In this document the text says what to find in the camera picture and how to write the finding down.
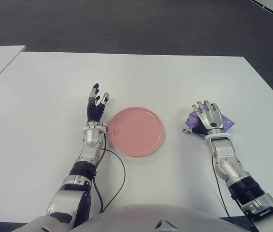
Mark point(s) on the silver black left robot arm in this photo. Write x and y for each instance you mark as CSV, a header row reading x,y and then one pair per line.
x,y
92,137

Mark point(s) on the silver robot torso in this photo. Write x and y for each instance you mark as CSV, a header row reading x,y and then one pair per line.
x,y
138,218

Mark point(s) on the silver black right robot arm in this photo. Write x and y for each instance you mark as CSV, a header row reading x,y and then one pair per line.
x,y
223,149

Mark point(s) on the pink round plate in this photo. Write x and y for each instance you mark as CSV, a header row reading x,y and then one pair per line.
x,y
136,133

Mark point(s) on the purple tissue paper pack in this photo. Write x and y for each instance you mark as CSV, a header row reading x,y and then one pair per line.
x,y
191,122

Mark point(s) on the white side table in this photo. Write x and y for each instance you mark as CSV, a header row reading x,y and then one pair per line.
x,y
3,60

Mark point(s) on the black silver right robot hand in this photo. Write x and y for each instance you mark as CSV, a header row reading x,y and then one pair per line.
x,y
210,119

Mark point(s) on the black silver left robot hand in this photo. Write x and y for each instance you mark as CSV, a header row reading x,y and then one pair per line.
x,y
94,112

